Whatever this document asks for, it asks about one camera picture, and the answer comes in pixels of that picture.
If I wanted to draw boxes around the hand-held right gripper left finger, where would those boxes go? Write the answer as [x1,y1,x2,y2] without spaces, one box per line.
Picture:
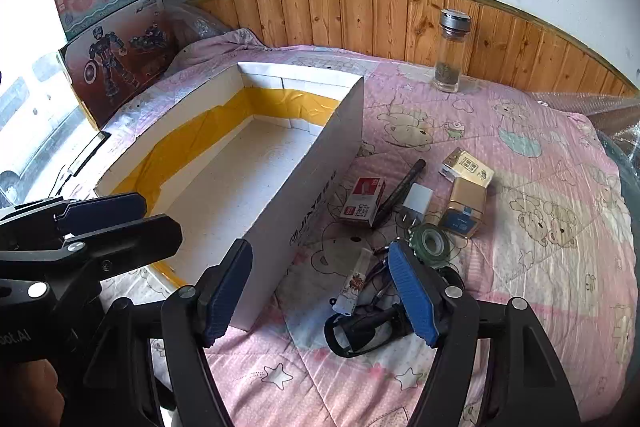
[87,238,254,427]

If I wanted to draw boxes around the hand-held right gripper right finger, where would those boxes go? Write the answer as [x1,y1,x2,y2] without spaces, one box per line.
[387,239,583,427]

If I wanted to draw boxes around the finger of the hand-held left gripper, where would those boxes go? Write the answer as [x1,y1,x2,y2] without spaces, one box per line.
[50,214,183,280]
[0,192,148,240]

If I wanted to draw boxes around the green tape roll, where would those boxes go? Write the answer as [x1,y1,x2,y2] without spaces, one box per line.
[409,222,451,269]

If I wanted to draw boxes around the black sunglasses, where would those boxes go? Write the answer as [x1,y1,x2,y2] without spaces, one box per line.
[324,277,416,357]

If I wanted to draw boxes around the small white printed tube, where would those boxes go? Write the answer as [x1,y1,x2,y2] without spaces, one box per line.
[334,248,373,315]

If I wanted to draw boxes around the white charger plug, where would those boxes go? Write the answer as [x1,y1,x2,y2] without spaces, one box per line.
[397,185,435,233]

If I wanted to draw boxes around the white cardboard box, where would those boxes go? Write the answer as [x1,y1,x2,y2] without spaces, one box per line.
[94,61,366,330]

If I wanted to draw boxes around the gold tin box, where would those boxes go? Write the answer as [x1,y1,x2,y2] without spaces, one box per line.
[439,177,488,239]

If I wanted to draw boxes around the black marker pen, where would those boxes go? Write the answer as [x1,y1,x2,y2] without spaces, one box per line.
[372,158,427,229]

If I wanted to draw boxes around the red and white staples box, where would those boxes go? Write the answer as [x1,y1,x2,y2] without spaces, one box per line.
[341,177,386,228]

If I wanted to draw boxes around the yellow tissue pack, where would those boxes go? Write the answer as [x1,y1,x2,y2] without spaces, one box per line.
[439,147,495,190]

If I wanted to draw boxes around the person's left hand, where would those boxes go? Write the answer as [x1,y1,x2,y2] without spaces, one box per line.
[0,357,67,427]

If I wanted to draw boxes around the pink printed quilt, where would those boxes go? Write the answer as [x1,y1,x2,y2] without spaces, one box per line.
[100,27,636,427]

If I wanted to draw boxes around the dark robot toy box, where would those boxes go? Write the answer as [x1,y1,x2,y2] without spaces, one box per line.
[57,0,177,131]

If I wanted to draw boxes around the crumpled clear plastic wrap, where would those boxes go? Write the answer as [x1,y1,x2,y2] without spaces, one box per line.
[175,4,236,42]

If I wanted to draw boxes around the glass bottle with metal lid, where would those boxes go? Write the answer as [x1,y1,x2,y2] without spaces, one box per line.
[432,9,473,94]

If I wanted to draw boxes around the clear bubble wrap sheet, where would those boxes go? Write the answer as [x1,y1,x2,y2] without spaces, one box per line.
[532,92,640,188]

